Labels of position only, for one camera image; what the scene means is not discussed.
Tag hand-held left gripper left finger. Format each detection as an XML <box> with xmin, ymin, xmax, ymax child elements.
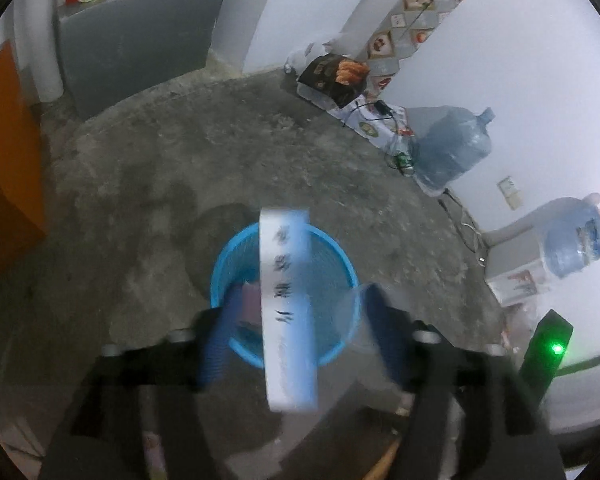
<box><xmin>39</xmin><ymin>285</ymin><xmax>247</xmax><ymax>480</ymax></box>

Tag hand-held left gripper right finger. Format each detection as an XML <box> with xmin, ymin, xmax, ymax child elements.
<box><xmin>360</xmin><ymin>282</ymin><xmax>567</xmax><ymax>480</ymax></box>

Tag white and light blue box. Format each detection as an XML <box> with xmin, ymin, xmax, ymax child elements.
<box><xmin>258</xmin><ymin>206</ymin><xmax>319</xmax><ymax>412</ymax></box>

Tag blue plastic basket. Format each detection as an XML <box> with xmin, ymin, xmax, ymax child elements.
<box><xmin>210</xmin><ymin>222</ymin><xmax>360</xmax><ymax>367</ymax></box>

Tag white water dispenser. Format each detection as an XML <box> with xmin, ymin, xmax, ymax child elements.
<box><xmin>484</xmin><ymin>192</ymin><xmax>600</xmax><ymax>307</ymax></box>

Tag wrapped blue water jug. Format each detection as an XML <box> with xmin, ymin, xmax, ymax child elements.
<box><xmin>539</xmin><ymin>200</ymin><xmax>600</xmax><ymax>280</ymax></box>

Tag white printed bag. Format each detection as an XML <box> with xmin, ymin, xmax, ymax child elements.
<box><xmin>349</xmin><ymin>105</ymin><xmax>417</xmax><ymax>152</ymax></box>

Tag white plastic container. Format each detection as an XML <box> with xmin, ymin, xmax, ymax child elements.
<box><xmin>297</xmin><ymin>82</ymin><xmax>342</xmax><ymax>112</ymax></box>

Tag black snack bag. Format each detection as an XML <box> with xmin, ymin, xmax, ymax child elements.
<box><xmin>298</xmin><ymin>52</ymin><xmax>370</xmax><ymax>109</ymax></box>

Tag white plastic bag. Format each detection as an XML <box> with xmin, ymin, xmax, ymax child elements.
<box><xmin>284</xmin><ymin>37</ymin><xmax>342</xmax><ymax>77</ymax></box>

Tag tall patterned board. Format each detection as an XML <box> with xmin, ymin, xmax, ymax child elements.
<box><xmin>355</xmin><ymin>0</ymin><xmax>466</xmax><ymax>107</ymax></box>

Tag grey cabinet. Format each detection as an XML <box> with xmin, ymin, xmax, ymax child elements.
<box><xmin>55</xmin><ymin>0</ymin><xmax>233</xmax><ymax>122</ymax></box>

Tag grey curtain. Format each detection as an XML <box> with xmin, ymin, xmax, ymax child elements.
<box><xmin>0</xmin><ymin>0</ymin><xmax>64</xmax><ymax>104</ymax></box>

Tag wall socket plate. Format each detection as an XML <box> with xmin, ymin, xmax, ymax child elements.
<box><xmin>497</xmin><ymin>176</ymin><xmax>524</xmax><ymax>210</ymax></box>

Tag black cables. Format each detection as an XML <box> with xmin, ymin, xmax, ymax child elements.
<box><xmin>339</xmin><ymin>99</ymin><xmax>417</xmax><ymax>177</ymax></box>

